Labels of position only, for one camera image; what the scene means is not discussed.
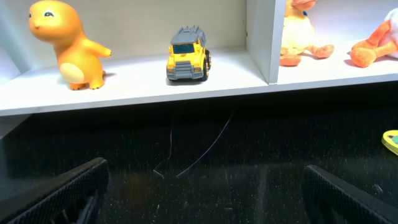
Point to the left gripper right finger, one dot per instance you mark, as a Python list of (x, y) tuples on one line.
[(332, 196)]

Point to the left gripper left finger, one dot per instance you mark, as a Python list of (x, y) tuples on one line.
[(68, 193)]

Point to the yellow wooden rattle drum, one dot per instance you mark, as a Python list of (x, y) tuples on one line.
[(391, 141)]

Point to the orange rubber dinosaur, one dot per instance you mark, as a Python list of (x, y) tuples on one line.
[(74, 53)]

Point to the grey and yellow toy truck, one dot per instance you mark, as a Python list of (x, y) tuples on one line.
[(188, 59)]

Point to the white shelf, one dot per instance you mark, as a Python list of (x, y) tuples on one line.
[(140, 84)]

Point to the white plush duck with hat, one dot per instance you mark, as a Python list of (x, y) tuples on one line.
[(367, 53)]

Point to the yellow plush duck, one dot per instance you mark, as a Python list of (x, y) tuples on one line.
[(297, 34)]

